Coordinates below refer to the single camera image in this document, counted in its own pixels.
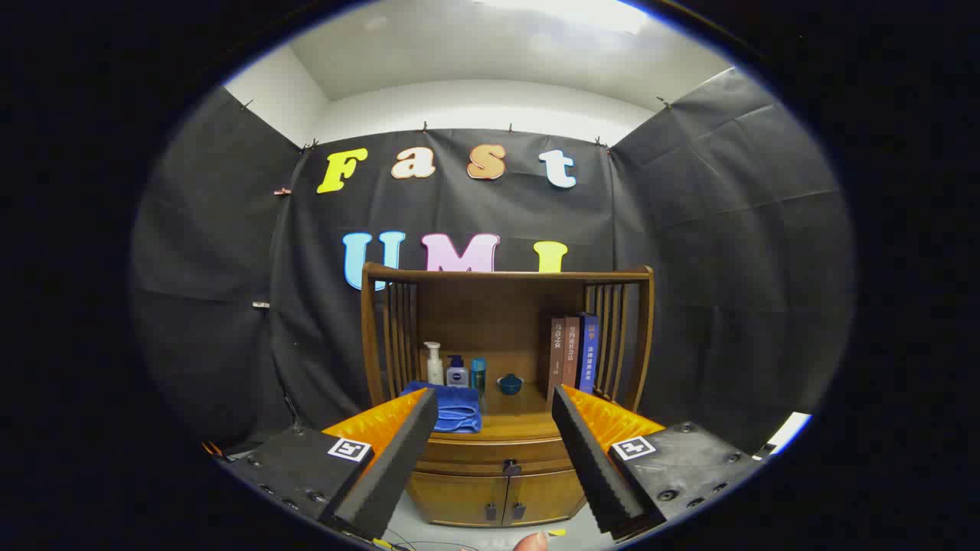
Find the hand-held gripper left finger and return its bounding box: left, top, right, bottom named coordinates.
left=222, top=386, right=439, bottom=541

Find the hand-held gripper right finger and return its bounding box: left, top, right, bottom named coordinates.
left=551, top=384, right=766, bottom=541

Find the wooden drawer with black knob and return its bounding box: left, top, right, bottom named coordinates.
left=418, top=436, right=573, bottom=478

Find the wooden cabinet door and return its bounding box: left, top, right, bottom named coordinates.
left=503, top=468, right=586, bottom=527
left=406, top=471, right=508, bottom=527

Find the wooden countertop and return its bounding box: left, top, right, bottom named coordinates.
left=398, top=381, right=621, bottom=443

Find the wooden cabinet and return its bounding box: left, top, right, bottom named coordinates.
left=360, top=262, right=655, bottom=529

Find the blue folded towel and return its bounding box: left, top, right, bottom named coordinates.
left=400, top=380, right=483, bottom=435

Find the blue book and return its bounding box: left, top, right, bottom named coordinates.
left=579, top=312, right=599, bottom=395

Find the dark brown book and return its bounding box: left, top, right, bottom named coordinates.
left=548, top=318, right=566, bottom=399

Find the reddish brown book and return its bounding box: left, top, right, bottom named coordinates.
left=563, top=316, right=581, bottom=391

